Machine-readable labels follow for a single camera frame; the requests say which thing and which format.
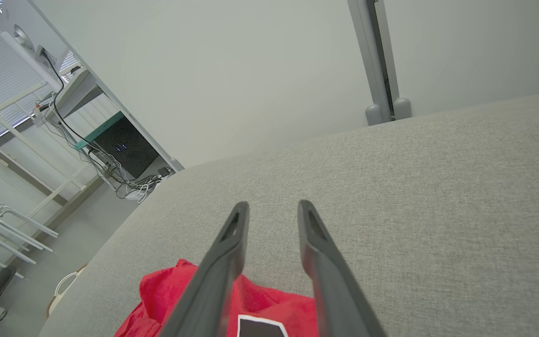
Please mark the white red-switch power strip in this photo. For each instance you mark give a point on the white red-switch power strip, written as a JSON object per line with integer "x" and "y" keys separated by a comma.
{"x": 40, "y": 114}

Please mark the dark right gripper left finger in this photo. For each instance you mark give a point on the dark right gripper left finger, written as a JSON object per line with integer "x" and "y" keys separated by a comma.
{"x": 204, "y": 299}

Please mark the white desk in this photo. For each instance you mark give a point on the white desk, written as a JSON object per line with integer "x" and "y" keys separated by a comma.
{"x": 75, "y": 91}

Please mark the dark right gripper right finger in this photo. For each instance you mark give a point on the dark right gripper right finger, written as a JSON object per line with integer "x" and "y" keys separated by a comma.
{"x": 339, "y": 304}

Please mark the red jersey striped white trim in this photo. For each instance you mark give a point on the red jersey striped white trim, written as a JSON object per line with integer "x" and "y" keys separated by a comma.
{"x": 166, "y": 299}

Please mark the white monitor with stand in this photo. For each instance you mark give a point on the white monitor with stand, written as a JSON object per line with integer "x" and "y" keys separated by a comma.
{"x": 31, "y": 60}

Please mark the white metal rack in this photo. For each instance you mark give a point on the white metal rack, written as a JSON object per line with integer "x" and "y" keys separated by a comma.
{"x": 26, "y": 220}

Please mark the black power adapter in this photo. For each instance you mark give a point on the black power adapter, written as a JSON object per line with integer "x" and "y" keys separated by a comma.
{"x": 163, "y": 171}

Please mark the white metal railing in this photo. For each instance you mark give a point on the white metal railing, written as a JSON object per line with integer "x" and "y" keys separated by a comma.
{"x": 7, "y": 104}

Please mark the teal shelf board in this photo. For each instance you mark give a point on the teal shelf board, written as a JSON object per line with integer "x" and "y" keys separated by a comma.
{"x": 98, "y": 132}

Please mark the grey partition post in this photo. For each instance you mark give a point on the grey partition post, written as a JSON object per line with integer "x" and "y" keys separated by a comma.
{"x": 367, "y": 56}
{"x": 403, "y": 110}

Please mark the white floor power strip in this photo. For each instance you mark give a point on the white floor power strip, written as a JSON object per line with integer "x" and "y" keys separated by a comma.
{"x": 134, "y": 194}

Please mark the black computer tower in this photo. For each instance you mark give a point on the black computer tower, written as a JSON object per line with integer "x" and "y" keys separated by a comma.
{"x": 129, "y": 150}

